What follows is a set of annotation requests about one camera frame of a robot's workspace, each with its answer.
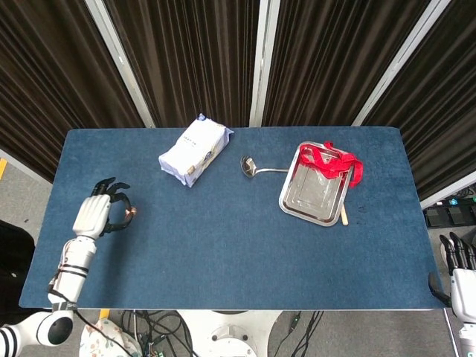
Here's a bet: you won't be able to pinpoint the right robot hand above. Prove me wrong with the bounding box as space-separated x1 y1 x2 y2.
427 231 476 324

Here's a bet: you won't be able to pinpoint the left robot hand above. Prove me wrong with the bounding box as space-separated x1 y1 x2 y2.
71 178 135 239

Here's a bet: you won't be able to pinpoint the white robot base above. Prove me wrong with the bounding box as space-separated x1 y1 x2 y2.
175 309 286 357

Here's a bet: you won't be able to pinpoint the black foot pedals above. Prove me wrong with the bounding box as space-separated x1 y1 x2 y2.
425 202 476 227

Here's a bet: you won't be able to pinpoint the white tissue pack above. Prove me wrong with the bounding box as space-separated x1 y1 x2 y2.
158 113 235 188

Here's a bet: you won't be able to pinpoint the floral cloth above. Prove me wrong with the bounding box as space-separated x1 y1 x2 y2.
78 318 143 357

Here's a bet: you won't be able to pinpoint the blue table mat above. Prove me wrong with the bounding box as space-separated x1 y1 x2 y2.
18 126 447 311

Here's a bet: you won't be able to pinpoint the steel ladle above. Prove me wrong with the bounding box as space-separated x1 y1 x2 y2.
239 155 290 180

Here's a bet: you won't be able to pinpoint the steel rectangular tray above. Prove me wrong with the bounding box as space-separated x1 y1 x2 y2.
278 141 356 227

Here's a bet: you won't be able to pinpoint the red ribbon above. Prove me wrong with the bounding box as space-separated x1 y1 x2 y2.
299 141 364 189

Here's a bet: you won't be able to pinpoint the dark pleated curtain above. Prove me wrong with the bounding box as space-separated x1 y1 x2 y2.
0 0 476 202

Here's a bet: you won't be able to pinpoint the black floor cables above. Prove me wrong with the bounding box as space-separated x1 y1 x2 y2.
120 310 202 357

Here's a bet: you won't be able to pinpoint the grey metal frame post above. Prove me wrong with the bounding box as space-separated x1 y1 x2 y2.
248 0 281 127
351 0 447 126
84 0 155 129

